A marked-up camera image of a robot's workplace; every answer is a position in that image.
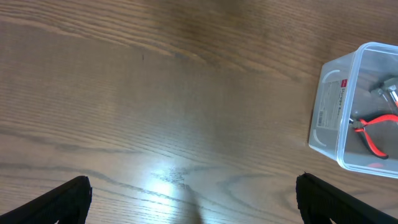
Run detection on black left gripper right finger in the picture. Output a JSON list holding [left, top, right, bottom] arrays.
[[296, 173, 397, 224]]

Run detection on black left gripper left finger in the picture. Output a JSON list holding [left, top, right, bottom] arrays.
[[1, 175, 92, 224]]

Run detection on red handled pliers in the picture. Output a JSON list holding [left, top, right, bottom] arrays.
[[349, 114, 397, 159]]

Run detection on clear plastic storage container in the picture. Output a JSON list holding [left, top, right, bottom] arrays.
[[308, 42, 397, 179]]

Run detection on claw hammer orange black handle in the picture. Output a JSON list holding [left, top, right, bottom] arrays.
[[369, 74, 397, 113]]

